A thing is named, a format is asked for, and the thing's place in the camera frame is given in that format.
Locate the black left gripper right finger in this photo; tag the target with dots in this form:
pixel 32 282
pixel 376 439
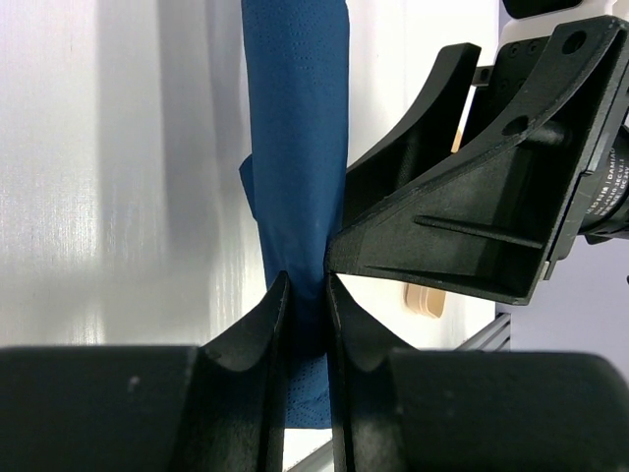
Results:
pixel 398 408

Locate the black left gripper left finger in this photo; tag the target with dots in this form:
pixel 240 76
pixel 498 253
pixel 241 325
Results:
pixel 216 407

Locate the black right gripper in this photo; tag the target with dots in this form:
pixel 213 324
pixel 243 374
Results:
pixel 559 99

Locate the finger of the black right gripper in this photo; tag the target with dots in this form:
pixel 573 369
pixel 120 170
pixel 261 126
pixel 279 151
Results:
pixel 440 230
pixel 423 136

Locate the blue paper napkin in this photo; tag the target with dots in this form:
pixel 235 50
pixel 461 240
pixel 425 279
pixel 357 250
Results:
pixel 297 57

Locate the beige cutlery tray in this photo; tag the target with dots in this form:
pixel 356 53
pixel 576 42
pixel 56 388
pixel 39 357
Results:
pixel 425 301

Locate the aluminium table edge rail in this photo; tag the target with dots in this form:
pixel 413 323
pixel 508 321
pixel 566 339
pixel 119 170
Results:
pixel 311 450

